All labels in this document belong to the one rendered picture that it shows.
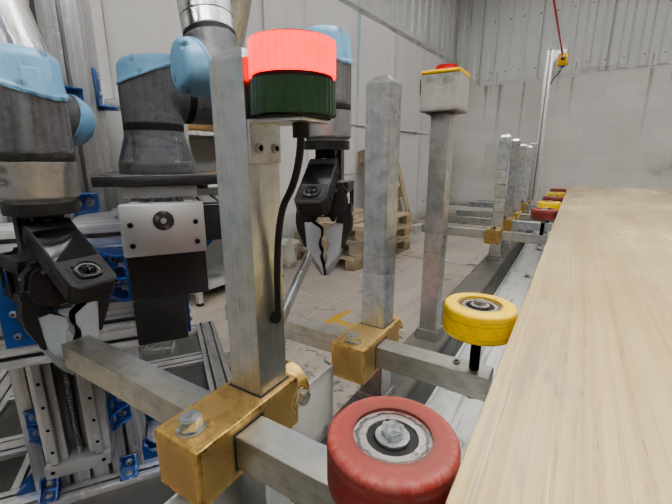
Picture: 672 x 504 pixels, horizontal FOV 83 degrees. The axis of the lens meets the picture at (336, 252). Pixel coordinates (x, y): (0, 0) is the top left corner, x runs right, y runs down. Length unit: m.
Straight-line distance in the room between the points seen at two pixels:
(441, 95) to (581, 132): 7.23
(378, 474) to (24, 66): 0.47
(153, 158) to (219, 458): 0.63
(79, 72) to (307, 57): 0.84
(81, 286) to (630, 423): 0.46
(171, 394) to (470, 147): 8.03
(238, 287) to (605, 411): 0.28
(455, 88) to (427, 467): 0.62
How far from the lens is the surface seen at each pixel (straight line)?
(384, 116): 0.51
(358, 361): 0.51
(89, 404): 1.13
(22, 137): 0.50
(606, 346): 0.44
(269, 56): 0.27
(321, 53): 0.27
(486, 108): 8.24
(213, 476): 0.34
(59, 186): 0.50
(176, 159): 0.85
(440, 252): 0.77
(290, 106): 0.26
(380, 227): 0.51
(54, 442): 1.18
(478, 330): 0.44
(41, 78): 0.51
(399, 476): 0.23
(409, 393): 0.67
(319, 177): 0.54
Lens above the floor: 1.07
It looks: 14 degrees down
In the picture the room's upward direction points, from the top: straight up
